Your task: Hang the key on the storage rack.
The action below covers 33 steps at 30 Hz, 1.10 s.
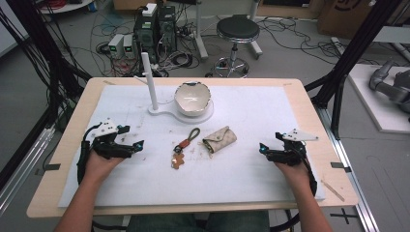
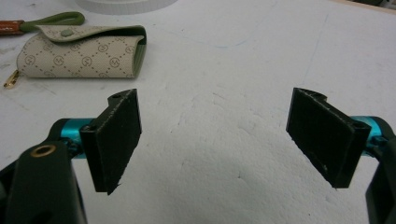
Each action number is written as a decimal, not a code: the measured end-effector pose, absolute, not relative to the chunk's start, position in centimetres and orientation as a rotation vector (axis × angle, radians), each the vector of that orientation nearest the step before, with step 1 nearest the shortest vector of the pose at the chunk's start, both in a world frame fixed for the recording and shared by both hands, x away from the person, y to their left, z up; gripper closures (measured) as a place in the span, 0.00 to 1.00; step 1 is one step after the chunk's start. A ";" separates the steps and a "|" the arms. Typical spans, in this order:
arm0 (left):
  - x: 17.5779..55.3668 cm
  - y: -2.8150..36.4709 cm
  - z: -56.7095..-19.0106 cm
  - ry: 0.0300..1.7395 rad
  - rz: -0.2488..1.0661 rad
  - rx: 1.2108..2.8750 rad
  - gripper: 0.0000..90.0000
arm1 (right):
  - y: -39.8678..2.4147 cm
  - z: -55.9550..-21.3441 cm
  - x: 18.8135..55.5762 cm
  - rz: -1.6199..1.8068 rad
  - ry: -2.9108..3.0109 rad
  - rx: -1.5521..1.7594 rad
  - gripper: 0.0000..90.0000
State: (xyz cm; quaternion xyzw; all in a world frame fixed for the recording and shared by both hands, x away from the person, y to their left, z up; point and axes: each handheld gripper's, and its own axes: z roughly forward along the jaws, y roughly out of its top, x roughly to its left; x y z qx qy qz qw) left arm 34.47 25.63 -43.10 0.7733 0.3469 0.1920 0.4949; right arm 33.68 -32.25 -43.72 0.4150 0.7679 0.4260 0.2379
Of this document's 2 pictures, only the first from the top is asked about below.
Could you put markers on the white metal stand leg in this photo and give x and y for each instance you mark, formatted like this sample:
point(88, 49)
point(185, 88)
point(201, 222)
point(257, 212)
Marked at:
point(200, 32)
point(254, 38)

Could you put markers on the white floor board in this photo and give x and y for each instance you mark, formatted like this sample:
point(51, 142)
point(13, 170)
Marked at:
point(374, 106)

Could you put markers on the aluminium rail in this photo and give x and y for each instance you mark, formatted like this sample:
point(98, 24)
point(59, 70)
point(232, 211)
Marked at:
point(351, 180)
point(22, 174)

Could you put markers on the thin wooden stick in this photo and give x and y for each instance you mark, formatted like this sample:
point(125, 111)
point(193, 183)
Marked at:
point(333, 190)

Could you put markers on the white stand with pole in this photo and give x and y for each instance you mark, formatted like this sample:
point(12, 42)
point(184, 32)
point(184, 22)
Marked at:
point(151, 87)

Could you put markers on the person's left hand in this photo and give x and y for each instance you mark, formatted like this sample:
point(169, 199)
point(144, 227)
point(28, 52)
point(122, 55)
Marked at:
point(100, 166)

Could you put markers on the grey power supply unit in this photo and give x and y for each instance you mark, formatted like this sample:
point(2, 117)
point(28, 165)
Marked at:
point(116, 45)
point(128, 46)

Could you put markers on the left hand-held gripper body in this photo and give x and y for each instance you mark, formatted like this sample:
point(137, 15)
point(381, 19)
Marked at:
point(106, 145)

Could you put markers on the person's right hand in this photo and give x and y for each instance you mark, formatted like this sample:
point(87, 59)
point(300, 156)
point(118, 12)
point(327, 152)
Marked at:
point(295, 174)

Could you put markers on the beige key pouch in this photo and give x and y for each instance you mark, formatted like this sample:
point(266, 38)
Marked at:
point(220, 138)

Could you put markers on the black metal frame post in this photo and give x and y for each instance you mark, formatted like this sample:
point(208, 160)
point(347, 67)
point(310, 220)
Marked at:
point(354, 51)

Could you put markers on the black tape strip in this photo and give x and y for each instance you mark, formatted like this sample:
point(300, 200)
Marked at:
point(51, 167)
point(340, 166)

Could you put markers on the white table mat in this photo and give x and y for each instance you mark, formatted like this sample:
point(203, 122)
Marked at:
point(241, 175)

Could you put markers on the large cardboard box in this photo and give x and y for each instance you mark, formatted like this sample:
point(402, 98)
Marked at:
point(345, 17)

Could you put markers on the black computer tower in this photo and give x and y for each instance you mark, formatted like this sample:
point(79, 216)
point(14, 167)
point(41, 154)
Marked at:
point(167, 29)
point(145, 35)

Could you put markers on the black round stool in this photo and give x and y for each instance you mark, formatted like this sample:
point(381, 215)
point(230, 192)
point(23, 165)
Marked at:
point(238, 29)

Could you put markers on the black tape cross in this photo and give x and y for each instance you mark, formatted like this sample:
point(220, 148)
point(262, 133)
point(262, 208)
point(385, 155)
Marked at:
point(345, 216)

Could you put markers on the white ceramic bowl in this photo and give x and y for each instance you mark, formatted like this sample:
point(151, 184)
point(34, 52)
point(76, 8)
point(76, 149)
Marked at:
point(191, 98)

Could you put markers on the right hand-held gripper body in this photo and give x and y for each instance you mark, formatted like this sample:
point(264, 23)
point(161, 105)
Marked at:
point(291, 151)

